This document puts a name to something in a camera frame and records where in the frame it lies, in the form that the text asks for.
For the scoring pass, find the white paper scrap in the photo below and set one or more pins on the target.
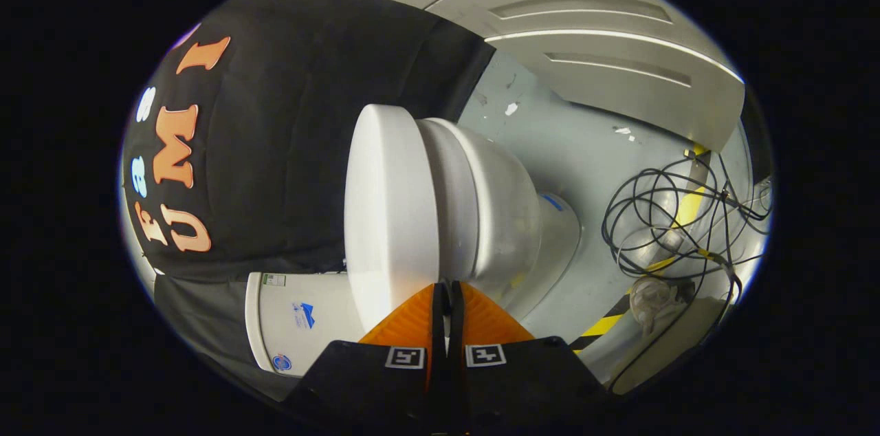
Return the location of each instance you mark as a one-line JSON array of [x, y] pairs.
[[622, 131], [511, 108]]

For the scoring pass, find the white toilet body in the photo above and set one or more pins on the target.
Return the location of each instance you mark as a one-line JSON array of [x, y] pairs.
[[495, 216]]

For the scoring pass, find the beige board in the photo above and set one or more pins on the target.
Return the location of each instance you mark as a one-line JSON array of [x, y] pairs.
[[674, 353]]

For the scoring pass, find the clear plastic bag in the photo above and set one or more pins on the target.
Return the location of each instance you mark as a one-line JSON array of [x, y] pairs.
[[653, 302]]

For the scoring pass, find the black backdrop cloth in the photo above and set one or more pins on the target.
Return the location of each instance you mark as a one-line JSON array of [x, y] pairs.
[[289, 147]]

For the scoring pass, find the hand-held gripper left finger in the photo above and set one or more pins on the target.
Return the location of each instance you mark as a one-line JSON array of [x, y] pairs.
[[438, 381]]

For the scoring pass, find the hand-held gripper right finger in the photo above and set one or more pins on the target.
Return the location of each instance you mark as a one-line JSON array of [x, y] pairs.
[[459, 381]]

